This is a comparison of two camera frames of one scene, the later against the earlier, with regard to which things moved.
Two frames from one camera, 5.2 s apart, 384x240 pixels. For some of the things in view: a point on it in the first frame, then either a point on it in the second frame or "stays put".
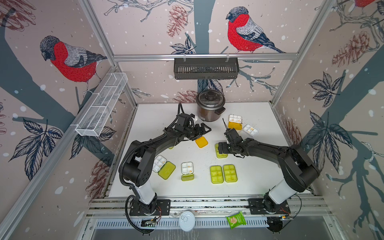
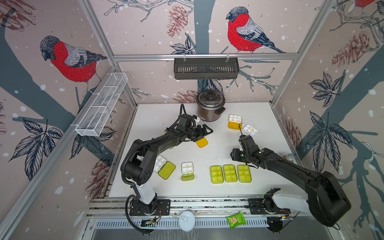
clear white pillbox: (250, 130) stays put
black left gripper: (198, 133) stays put
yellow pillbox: (235, 121) stays put
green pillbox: (218, 155) → (244, 173)
